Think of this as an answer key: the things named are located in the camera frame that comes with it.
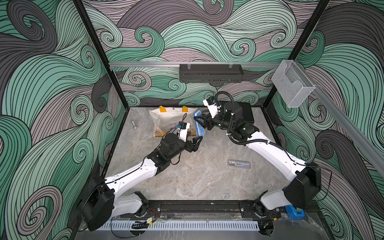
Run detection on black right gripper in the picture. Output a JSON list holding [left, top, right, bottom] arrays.
[[194, 109, 235, 132]]

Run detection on white canvas tote bag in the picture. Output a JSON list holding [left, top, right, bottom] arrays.
[[149, 106, 198, 138]]

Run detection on small clear refill case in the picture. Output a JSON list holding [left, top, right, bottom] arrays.
[[227, 159, 251, 169]]

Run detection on small blue compass case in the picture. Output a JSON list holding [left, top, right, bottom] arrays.
[[194, 110, 205, 137]]

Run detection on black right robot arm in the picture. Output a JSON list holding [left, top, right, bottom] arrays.
[[194, 97, 321, 212]]

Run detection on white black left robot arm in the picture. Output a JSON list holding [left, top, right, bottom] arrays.
[[75, 133, 203, 231]]

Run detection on black ribbed hard case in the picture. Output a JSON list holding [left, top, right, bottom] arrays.
[[239, 103, 255, 124]]

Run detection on blue tape dispenser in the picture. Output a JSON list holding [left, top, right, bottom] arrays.
[[285, 205, 305, 220]]

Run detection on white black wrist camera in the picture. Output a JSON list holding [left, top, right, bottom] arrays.
[[203, 96, 220, 119]]

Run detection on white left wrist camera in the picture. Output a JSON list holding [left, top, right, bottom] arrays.
[[178, 122, 190, 142]]

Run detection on black wall tray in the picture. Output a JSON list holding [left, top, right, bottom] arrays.
[[179, 65, 244, 84]]

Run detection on black aluminium frame rail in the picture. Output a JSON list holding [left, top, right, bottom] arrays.
[[80, 199, 319, 221]]

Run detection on black corrugated cable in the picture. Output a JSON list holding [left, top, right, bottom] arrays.
[[214, 91, 286, 151]]

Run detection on small circuit board with wires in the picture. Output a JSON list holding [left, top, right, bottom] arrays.
[[131, 209, 158, 230]]

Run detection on white mesh wire shelf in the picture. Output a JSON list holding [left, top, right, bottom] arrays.
[[272, 60, 316, 108]]

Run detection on white slotted cable duct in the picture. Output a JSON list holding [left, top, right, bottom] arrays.
[[98, 220, 260, 232]]

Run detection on silver horizontal wall rail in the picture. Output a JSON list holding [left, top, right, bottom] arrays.
[[109, 61, 281, 68]]

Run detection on black frame post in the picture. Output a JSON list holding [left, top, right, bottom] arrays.
[[261, 0, 331, 109], [73, 0, 130, 111]]

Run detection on black left frame post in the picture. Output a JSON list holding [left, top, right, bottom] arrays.
[[73, 0, 130, 111]]

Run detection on silver aluminium upright rail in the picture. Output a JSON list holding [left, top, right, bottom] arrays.
[[293, 61, 384, 176]]

